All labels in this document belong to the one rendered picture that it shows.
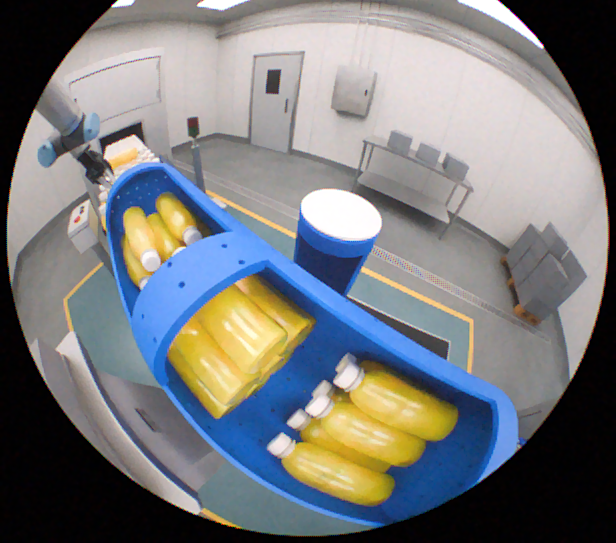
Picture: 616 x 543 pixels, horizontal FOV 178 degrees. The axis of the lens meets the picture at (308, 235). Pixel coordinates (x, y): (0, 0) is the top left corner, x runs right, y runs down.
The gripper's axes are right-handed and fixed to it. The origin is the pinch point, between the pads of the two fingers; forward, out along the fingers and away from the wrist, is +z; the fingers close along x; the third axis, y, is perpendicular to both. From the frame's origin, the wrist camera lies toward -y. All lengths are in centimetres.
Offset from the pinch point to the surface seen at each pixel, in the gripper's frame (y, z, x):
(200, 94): -430, 81, 207
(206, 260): 68, -8, 15
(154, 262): 51, 2, 5
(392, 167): 25, 194, 290
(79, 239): 9.4, -1.5, -22.3
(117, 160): -33.4, 0.6, 3.0
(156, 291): 67, -10, 9
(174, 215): 43.6, 2.6, 14.1
